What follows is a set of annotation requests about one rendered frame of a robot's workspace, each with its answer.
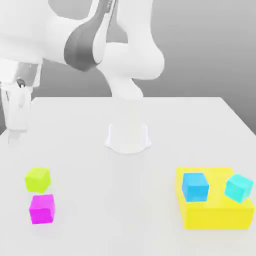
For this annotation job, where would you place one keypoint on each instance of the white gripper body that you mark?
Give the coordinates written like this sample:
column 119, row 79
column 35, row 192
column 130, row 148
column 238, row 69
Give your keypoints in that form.
column 17, row 112

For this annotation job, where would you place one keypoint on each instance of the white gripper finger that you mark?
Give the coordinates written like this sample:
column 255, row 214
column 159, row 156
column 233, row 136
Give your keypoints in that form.
column 14, row 137

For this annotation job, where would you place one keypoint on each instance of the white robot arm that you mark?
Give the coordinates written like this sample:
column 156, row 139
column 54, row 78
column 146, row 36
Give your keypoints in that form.
column 128, row 60

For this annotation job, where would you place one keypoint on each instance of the small lime green cube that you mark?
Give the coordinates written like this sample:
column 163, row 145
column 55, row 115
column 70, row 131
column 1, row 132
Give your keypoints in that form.
column 37, row 180

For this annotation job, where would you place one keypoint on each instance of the small magenta cube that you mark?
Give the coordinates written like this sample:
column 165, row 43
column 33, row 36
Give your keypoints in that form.
column 42, row 210

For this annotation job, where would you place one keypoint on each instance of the small blue cube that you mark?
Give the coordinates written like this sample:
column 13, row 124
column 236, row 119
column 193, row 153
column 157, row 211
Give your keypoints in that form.
column 195, row 188

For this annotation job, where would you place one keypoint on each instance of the small turquoise cube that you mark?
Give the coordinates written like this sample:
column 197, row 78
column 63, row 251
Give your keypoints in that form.
column 238, row 189

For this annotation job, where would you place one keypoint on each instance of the large yellow box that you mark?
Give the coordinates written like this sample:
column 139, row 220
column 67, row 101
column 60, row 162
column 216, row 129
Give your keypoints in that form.
column 216, row 214

